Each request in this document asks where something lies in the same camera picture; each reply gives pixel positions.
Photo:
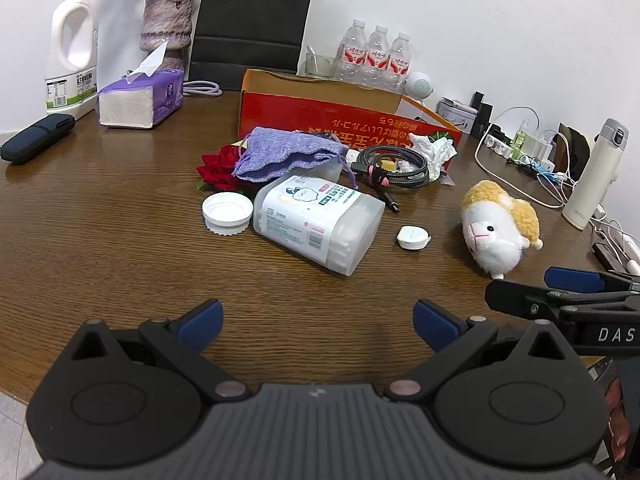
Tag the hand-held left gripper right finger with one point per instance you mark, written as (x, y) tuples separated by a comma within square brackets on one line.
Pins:
[(434, 326)]

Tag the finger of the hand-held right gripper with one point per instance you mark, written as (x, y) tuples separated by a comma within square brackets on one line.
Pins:
[(515, 297), (570, 279)]

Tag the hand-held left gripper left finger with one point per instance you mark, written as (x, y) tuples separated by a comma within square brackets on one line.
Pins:
[(201, 325)]

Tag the small white round case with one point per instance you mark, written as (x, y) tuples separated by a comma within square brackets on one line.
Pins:
[(414, 237)]

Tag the white jar lid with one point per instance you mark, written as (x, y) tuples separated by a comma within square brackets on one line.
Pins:
[(227, 212)]

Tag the translucent cotton swab box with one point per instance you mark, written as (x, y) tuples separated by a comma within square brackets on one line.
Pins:
[(315, 220)]

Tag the red artificial rose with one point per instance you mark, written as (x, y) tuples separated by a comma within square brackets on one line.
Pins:
[(217, 165)]

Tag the white tissue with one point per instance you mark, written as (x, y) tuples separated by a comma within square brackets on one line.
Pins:
[(435, 152)]

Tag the small yellow packet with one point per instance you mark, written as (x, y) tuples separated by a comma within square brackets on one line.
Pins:
[(389, 165)]

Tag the red cardboard box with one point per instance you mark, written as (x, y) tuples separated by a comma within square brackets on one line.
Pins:
[(310, 115)]

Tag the person's right hand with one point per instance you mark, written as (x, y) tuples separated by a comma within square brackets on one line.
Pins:
[(617, 435)]

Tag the white thermos bottle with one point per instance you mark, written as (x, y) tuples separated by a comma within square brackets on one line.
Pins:
[(597, 175)]

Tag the dark round object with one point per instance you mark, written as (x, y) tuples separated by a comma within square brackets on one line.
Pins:
[(575, 152)]

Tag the white power strip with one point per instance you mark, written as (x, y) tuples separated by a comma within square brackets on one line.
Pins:
[(500, 150)]

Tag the green spray bottle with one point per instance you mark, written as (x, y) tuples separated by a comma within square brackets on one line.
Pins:
[(522, 140)]

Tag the small black boxes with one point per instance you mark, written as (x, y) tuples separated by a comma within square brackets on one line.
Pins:
[(482, 112)]

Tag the printed tin box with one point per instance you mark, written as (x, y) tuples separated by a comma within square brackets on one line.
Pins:
[(455, 115)]

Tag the white robot speaker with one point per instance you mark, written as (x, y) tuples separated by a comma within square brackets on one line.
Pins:
[(419, 85)]

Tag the purple tissue pack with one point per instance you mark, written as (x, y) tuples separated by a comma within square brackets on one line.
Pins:
[(135, 100)]

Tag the dark glasses case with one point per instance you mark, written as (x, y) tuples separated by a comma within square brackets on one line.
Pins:
[(37, 137)]

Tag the clear water bottle red label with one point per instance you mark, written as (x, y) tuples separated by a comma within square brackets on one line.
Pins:
[(400, 62), (352, 55), (378, 57)]

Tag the white plastic milk jug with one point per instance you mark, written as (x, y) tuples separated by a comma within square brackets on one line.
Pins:
[(70, 80)]

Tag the glass cup with spoon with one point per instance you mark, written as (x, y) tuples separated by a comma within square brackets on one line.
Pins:
[(320, 66)]

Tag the purple fuzzy vase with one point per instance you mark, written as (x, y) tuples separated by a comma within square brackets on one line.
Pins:
[(167, 25)]

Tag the black paper bag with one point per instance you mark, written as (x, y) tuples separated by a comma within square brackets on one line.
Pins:
[(250, 25)]

